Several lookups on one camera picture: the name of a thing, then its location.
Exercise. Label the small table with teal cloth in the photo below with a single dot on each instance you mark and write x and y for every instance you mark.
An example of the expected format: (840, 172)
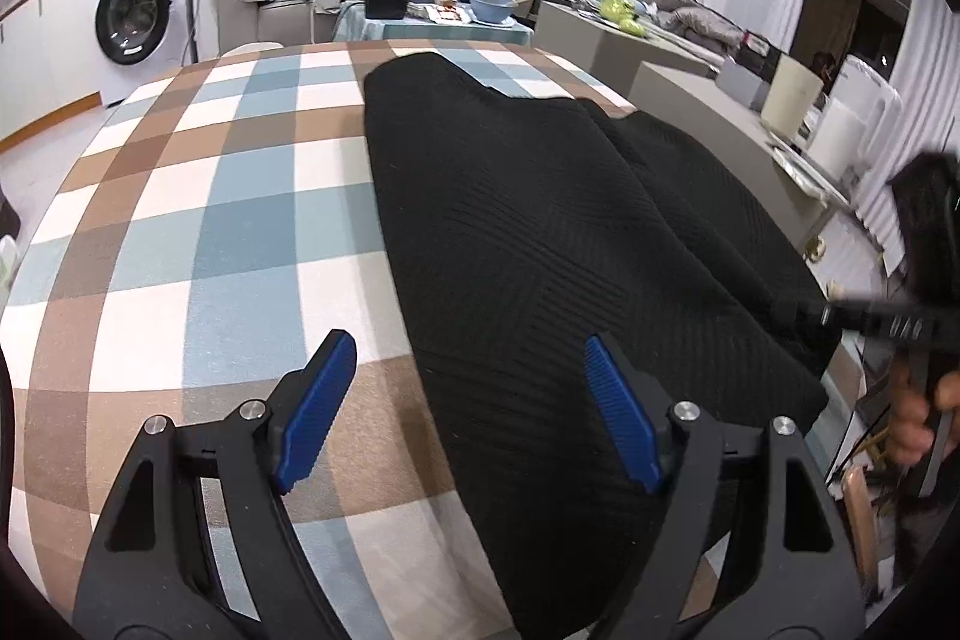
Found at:
(435, 33)

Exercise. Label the cream cylindrical bin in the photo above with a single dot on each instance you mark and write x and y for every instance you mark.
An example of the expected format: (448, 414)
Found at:
(791, 96)

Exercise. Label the white appliance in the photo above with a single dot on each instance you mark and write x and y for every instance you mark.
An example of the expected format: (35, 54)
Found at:
(851, 123)

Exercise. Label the person's right hand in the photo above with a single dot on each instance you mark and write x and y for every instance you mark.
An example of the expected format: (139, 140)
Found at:
(911, 415)

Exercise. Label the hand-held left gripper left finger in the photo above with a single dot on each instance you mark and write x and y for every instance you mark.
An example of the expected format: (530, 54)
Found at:
(319, 407)

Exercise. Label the white cabinet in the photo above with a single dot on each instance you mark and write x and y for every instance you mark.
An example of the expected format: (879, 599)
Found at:
(45, 63)

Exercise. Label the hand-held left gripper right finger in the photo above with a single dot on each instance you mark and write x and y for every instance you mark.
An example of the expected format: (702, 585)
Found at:
(622, 415)

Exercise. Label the blue bowl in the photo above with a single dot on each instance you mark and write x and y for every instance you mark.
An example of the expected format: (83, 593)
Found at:
(491, 8)

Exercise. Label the yellow-green toy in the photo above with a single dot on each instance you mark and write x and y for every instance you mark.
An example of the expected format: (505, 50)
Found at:
(622, 14)

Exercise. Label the red food packet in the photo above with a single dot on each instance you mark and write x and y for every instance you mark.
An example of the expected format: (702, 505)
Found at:
(450, 12)

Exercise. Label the black knit sweater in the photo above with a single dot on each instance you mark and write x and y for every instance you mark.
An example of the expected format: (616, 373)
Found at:
(570, 220)

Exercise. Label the small black bin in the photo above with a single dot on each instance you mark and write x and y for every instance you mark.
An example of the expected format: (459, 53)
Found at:
(385, 4)

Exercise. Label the grey padded clothes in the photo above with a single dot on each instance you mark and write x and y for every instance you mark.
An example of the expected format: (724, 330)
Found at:
(697, 21)

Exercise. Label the grey low cabinet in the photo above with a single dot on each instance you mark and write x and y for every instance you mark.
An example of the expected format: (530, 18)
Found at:
(675, 100)

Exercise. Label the white washing machine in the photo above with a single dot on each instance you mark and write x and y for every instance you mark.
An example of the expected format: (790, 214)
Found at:
(139, 10)

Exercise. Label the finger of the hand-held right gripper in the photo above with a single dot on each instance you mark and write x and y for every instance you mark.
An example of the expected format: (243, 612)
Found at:
(855, 314)

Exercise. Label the plaid tablecloth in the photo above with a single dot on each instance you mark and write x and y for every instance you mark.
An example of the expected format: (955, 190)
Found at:
(210, 220)

